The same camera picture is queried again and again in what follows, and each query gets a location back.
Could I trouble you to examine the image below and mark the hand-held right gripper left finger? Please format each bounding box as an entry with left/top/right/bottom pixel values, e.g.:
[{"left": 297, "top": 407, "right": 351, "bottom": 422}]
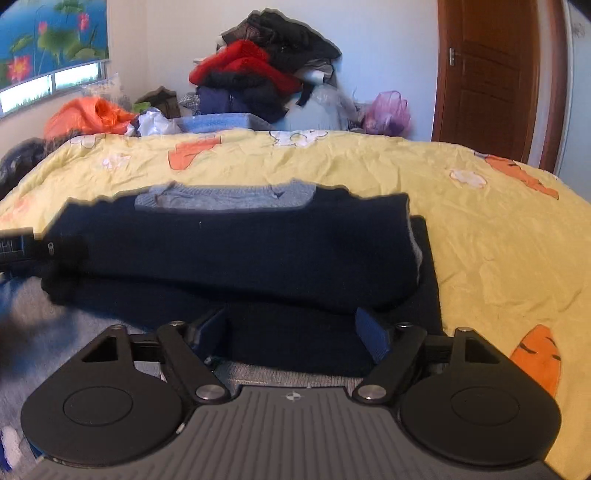
[{"left": 81, "top": 308, "right": 232, "bottom": 407}]

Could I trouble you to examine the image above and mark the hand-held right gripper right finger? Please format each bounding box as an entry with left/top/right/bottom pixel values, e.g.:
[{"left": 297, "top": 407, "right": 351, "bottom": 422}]
[{"left": 352, "top": 307, "right": 510, "bottom": 407}]

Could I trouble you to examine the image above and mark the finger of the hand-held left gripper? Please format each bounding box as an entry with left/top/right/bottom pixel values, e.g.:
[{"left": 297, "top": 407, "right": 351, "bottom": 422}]
[{"left": 0, "top": 226, "right": 58, "bottom": 273}]

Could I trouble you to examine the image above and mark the navy and grey knit sweater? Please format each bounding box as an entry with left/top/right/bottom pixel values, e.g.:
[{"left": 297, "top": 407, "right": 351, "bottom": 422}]
[{"left": 0, "top": 181, "right": 445, "bottom": 467}]

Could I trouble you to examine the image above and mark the dark patterned cloth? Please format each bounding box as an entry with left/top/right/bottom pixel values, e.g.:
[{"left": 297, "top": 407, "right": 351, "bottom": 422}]
[{"left": 0, "top": 137, "right": 62, "bottom": 200}]

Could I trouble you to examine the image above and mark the orange cloth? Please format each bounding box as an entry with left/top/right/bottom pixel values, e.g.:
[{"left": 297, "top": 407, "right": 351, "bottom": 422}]
[{"left": 43, "top": 96, "right": 140, "bottom": 142}]

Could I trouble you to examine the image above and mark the window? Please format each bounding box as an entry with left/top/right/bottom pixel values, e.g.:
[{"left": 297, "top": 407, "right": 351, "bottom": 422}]
[{"left": 0, "top": 60, "right": 106, "bottom": 117}]

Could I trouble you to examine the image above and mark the yellow carrot print blanket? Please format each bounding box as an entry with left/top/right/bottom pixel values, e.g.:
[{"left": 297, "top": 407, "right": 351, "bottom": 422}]
[{"left": 0, "top": 128, "right": 591, "bottom": 476}]

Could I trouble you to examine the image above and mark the white patterned pillow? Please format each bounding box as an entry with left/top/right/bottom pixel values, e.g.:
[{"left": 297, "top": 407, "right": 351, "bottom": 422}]
[{"left": 79, "top": 73, "right": 131, "bottom": 110}]

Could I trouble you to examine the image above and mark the white crumpled cloth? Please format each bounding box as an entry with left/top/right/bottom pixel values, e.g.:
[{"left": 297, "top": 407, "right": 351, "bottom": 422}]
[{"left": 136, "top": 107, "right": 184, "bottom": 137}]

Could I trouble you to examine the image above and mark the olive brown cloth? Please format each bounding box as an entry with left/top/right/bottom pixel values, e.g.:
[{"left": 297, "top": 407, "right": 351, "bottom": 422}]
[{"left": 134, "top": 85, "right": 182, "bottom": 119}]

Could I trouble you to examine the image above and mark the folded light blue towel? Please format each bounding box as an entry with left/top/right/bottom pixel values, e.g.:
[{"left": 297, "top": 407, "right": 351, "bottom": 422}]
[{"left": 170, "top": 113, "right": 274, "bottom": 135}]

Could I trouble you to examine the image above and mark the pink plastic bag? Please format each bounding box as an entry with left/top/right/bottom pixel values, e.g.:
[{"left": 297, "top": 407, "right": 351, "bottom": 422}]
[{"left": 362, "top": 90, "right": 412, "bottom": 138}]

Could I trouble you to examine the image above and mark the clear plastic bag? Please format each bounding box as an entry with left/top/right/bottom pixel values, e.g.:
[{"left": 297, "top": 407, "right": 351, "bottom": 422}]
[{"left": 280, "top": 84, "right": 362, "bottom": 133}]

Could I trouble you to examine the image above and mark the dark navy garment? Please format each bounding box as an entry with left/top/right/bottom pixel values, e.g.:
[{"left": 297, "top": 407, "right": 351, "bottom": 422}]
[{"left": 196, "top": 73, "right": 288, "bottom": 124}]

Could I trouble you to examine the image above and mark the red fuzzy garment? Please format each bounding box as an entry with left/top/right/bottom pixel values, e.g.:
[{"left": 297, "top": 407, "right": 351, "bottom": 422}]
[{"left": 189, "top": 39, "right": 303, "bottom": 94}]

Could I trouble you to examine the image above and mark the brown wooden door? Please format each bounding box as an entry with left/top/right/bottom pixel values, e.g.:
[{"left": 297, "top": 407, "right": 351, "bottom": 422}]
[{"left": 431, "top": 0, "right": 568, "bottom": 175}]

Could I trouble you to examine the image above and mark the black clothing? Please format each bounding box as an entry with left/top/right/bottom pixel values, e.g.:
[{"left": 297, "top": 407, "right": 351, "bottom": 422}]
[{"left": 219, "top": 9, "right": 343, "bottom": 77}]

